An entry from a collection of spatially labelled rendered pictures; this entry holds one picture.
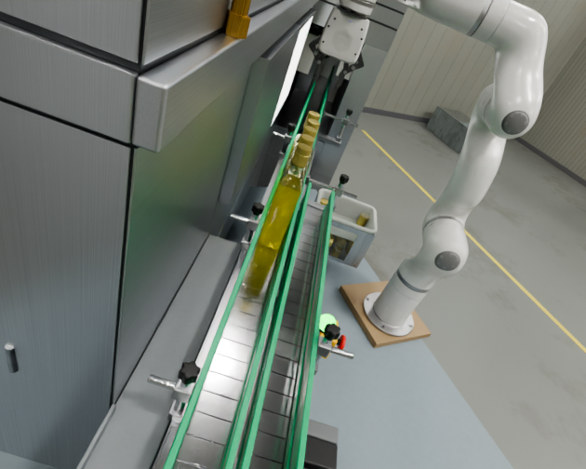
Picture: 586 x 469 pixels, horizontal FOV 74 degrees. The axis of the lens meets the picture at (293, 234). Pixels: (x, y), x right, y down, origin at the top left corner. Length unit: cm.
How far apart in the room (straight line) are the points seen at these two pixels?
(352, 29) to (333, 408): 96
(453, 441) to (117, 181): 115
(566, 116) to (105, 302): 833
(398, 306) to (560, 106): 752
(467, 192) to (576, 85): 753
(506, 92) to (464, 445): 93
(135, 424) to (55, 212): 37
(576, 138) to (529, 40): 738
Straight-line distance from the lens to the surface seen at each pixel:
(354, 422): 117
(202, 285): 87
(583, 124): 839
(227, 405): 73
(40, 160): 43
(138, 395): 72
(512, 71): 103
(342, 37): 103
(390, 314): 137
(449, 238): 114
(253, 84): 81
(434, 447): 127
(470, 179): 111
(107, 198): 41
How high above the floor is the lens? 168
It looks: 36 degrees down
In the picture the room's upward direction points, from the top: 23 degrees clockwise
